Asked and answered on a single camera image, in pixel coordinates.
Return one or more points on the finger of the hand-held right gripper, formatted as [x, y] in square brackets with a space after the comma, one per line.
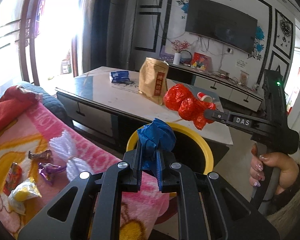
[217, 116]

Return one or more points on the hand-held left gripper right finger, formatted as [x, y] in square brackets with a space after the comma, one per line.
[162, 175]

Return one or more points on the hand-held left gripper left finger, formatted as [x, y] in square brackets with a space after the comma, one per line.
[138, 166]

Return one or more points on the blue plastic bag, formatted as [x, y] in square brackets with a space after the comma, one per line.
[156, 137]

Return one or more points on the red plastic bag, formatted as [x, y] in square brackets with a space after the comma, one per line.
[182, 100]

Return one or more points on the yellow rimmed trash bin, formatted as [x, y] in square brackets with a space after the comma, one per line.
[207, 155]

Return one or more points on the brown chocolate bar wrapper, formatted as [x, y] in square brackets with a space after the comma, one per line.
[41, 154]

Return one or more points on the person's right forearm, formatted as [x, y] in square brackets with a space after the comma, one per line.
[295, 205]

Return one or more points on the person's right hand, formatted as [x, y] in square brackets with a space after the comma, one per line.
[287, 170]

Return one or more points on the red paper cup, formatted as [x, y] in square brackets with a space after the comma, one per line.
[202, 96]

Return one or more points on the white television cabinet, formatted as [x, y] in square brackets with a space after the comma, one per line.
[222, 87]

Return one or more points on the red picture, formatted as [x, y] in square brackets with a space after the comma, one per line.
[201, 61]

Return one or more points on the white vase with red flowers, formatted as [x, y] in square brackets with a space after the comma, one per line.
[176, 59]

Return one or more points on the brown paper bag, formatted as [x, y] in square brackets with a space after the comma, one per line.
[150, 80]

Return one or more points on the purple printed box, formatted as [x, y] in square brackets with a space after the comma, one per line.
[166, 55]

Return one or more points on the white marble coffee table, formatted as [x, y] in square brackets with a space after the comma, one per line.
[102, 90]

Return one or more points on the purple candy wrapper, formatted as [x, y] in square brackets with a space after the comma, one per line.
[48, 171]

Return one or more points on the blue tissue packet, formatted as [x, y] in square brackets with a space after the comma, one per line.
[118, 76]

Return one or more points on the pink printed blanket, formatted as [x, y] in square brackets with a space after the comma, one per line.
[40, 130]

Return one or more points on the blue sofa cover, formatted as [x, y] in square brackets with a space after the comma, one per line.
[50, 102]

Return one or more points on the yellow white snack packet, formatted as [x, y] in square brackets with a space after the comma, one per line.
[25, 192]

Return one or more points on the paint can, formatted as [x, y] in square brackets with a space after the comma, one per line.
[66, 67]

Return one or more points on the brown framed glass door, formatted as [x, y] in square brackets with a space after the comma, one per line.
[76, 60]

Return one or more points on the red snack packet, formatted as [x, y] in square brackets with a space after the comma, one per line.
[12, 177]

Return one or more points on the grey standing air conditioner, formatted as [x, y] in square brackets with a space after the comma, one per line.
[123, 30]

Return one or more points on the red quilt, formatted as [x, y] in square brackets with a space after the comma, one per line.
[10, 110]

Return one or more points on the dark blue curtain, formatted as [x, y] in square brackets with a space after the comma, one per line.
[100, 30]

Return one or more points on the wall television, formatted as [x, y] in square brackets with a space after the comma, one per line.
[220, 22]

